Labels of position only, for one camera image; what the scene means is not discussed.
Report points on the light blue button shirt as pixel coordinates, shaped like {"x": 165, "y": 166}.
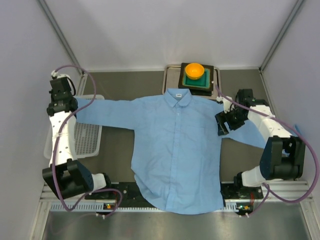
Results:
{"x": 177, "y": 149}

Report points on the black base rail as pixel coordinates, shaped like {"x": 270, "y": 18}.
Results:
{"x": 132, "y": 197}

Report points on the green square plate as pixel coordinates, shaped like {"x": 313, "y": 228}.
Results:
{"x": 202, "y": 82}

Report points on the white plastic basket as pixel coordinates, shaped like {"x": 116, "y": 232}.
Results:
{"x": 87, "y": 138}

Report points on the black square plate stack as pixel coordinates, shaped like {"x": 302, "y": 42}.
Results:
{"x": 197, "y": 90}

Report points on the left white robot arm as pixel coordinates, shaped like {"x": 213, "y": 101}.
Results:
{"x": 66, "y": 176}

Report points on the white slotted cable duct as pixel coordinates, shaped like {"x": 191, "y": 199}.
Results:
{"x": 106, "y": 207}

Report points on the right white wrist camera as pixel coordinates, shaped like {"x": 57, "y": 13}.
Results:
{"x": 227, "y": 102}

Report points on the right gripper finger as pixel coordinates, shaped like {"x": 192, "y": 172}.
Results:
{"x": 222, "y": 129}
{"x": 222, "y": 118}

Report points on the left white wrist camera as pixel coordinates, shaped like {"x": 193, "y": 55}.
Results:
{"x": 55, "y": 75}

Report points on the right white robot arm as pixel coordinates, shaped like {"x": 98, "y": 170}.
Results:
{"x": 283, "y": 154}

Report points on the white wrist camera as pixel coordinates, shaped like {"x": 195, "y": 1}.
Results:
{"x": 55, "y": 75}
{"x": 227, "y": 102}

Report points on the silver metal tray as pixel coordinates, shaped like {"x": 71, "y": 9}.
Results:
{"x": 172, "y": 76}

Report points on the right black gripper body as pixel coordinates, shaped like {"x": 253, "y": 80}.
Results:
{"x": 227, "y": 120}

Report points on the orange plastic bowl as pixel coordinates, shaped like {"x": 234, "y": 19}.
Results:
{"x": 194, "y": 71}

